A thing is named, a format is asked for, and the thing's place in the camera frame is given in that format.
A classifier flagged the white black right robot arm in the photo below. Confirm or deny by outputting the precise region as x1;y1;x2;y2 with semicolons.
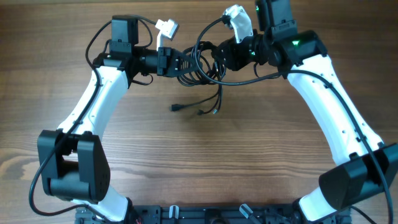
212;1;397;223

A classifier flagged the black camera cable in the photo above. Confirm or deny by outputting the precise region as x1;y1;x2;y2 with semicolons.
28;14;158;218
193;16;394;224

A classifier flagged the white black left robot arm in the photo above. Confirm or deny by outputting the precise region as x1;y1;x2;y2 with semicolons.
32;15;196;223

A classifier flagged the black left camera cable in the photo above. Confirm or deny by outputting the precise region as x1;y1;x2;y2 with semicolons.
28;14;158;218

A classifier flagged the thick black cable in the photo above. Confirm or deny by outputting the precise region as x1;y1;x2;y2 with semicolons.
170;40;229;113

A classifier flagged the black right camera cable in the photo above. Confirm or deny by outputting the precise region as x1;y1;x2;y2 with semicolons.
193;16;394;224

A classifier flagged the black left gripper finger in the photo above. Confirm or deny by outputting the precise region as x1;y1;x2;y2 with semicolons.
177;52;202;67
174;63;199;77

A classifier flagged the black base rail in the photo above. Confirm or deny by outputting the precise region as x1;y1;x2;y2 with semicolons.
74;203;352;224

